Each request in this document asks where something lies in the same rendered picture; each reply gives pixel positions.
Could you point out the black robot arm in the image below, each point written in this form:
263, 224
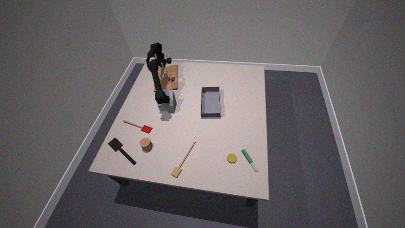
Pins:
156, 48

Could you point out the brown wooden board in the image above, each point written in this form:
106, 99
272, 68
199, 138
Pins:
170, 80

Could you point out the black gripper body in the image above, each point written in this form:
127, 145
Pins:
161, 59

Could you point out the yellow round disc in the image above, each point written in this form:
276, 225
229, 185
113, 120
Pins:
231, 158

